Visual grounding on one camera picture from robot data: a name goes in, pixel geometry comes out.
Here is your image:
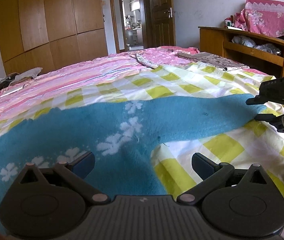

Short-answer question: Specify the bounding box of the blue fuzzy flower sweater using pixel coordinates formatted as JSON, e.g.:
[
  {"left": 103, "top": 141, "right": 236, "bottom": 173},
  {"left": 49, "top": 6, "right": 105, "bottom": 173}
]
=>
[{"left": 0, "top": 93, "right": 268, "bottom": 228}]

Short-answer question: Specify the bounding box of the wooden side cabinet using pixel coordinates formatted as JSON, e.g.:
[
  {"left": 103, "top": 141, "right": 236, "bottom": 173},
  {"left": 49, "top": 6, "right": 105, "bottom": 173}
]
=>
[{"left": 199, "top": 27, "right": 284, "bottom": 77}]

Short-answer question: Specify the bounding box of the yellow white checkered bedsheet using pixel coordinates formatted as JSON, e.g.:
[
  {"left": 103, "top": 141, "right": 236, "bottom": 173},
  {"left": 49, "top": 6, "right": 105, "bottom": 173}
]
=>
[{"left": 0, "top": 66, "right": 284, "bottom": 239}]

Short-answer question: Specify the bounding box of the pink floral covered bundle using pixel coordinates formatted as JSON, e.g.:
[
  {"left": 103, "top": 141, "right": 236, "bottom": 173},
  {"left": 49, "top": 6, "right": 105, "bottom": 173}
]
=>
[{"left": 233, "top": 0, "right": 284, "bottom": 38}]

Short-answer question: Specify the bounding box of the brown patterned folded cloth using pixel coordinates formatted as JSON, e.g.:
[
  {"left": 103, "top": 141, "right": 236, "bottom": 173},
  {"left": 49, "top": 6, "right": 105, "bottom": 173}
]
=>
[{"left": 176, "top": 52, "right": 250, "bottom": 72}]

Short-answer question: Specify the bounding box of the pink striped quilt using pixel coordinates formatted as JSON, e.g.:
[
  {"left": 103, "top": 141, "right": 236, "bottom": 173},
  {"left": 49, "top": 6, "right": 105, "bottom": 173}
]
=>
[{"left": 0, "top": 45, "right": 268, "bottom": 133}]

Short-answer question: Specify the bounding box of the white grey cloth on nightstand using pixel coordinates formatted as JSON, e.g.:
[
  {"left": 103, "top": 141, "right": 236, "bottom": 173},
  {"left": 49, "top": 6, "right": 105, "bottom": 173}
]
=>
[{"left": 10, "top": 67, "right": 43, "bottom": 82}]

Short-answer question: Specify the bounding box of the dark brown wooden door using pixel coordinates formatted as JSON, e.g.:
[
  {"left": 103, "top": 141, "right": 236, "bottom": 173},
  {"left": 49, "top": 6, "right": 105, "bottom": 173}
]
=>
[{"left": 146, "top": 0, "right": 175, "bottom": 47}]

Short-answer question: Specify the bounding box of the wooden wardrobe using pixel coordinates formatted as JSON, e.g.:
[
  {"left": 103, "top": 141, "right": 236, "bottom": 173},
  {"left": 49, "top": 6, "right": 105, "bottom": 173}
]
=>
[{"left": 0, "top": 0, "right": 108, "bottom": 74}]

